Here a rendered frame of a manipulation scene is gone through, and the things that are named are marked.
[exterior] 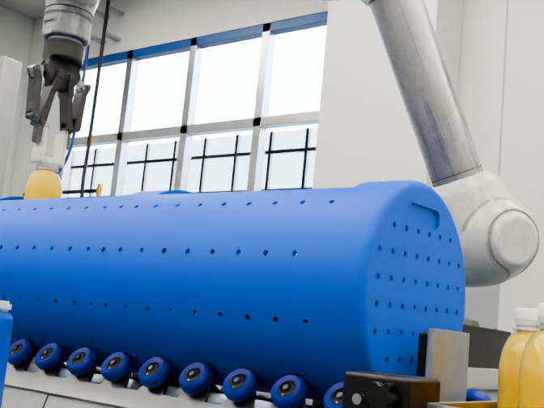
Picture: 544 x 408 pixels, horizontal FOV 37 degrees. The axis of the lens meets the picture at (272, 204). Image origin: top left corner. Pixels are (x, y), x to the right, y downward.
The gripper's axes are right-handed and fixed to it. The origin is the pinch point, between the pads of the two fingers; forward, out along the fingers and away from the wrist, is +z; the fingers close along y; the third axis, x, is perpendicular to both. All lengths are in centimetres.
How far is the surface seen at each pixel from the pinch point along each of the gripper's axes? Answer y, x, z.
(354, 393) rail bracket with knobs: 24, 83, 34
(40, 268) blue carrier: 14.1, 21.0, 23.5
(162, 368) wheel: 10, 45, 36
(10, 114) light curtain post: -34, -66, -22
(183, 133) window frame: -285, -246, -95
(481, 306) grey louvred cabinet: -191, 6, 13
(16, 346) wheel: 10.7, 13.5, 35.7
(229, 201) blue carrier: 9, 53, 13
